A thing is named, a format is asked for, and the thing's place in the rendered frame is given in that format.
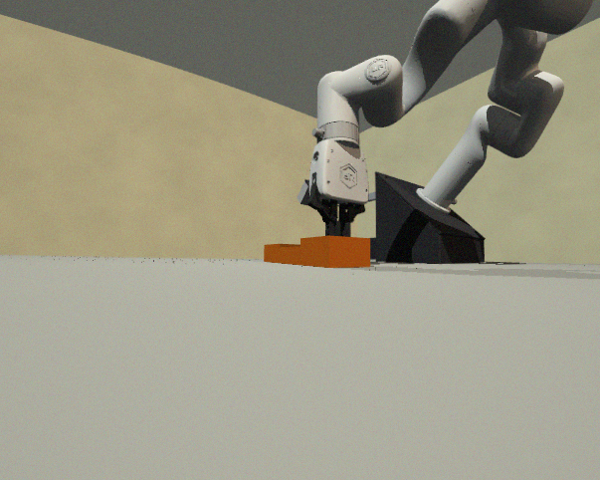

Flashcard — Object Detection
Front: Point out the orange bin with nuts and bolts label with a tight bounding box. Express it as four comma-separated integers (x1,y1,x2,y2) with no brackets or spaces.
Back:
264,236,370,268

